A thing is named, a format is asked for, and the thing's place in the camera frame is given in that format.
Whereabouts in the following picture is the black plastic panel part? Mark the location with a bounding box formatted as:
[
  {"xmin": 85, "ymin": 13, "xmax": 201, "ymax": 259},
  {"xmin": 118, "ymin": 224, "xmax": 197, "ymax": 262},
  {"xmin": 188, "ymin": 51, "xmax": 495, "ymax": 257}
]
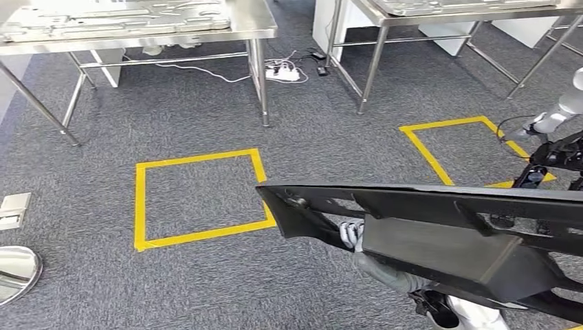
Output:
[{"xmin": 254, "ymin": 183, "xmax": 583, "ymax": 325}]

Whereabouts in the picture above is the stainless steel workbench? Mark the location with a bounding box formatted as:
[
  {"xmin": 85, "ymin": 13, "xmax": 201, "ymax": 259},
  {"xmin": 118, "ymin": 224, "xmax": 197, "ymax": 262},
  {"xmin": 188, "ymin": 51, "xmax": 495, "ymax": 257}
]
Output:
[
  {"xmin": 0, "ymin": 0, "xmax": 280, "ymax": 148},
  {"xmin": 324, "ymin": 0, "xmax": 583, "ymax": 116}
]

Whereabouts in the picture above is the white power strip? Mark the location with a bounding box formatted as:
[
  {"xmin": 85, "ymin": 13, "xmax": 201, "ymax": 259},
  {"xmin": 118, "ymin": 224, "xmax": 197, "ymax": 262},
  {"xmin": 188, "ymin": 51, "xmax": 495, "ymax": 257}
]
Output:
[{"xmin": 265, "ymin": 65, "xmax": 303, "ymax": 83}]

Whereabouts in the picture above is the white cabinet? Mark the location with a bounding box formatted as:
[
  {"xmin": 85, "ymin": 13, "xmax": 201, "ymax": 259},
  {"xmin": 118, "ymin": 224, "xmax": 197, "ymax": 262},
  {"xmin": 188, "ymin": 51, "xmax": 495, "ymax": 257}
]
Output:
[
  {"xmin": 311, "ymin": 0, "xmax": 351, "ymax": 63},
  {"xmin": 90, "ymin": 47, "xmax": 124, "ymax": 88}
]

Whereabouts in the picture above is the pressed sheet metal panel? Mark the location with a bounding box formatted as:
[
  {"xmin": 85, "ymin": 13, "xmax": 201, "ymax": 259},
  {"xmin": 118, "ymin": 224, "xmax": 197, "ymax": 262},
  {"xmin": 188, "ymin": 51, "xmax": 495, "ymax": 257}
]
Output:
[
  {"xmin": 369, "ymin": 0, "xmax": 562, "ymax": 18},
  {"xmin": 0, "ymin": 0, "xmax": 232, "ymax": 43}
]

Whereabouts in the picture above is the silver floor outlet box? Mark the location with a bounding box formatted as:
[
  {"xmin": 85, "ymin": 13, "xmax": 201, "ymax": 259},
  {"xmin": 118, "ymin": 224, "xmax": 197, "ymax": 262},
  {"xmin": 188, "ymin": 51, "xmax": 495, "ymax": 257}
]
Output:
[{"xmin": 0, "ymin": 192, "xmax": 33, "ymax": 232}]

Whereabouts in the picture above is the round silver stanchion base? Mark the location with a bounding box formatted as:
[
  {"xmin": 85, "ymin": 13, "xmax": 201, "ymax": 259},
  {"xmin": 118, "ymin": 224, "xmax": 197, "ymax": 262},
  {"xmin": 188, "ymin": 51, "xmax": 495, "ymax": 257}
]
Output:
[{"xmin": 0, "ymin": 245, "xmax": 44, "ymax": 307}]

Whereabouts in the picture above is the white power cable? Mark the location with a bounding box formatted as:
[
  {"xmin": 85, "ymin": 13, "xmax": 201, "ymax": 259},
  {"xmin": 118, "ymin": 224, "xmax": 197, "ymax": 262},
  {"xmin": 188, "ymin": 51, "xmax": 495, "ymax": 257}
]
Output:
[{"xmin": 122, "ymin": 49, "xmax": 311, "ymax": 85}]

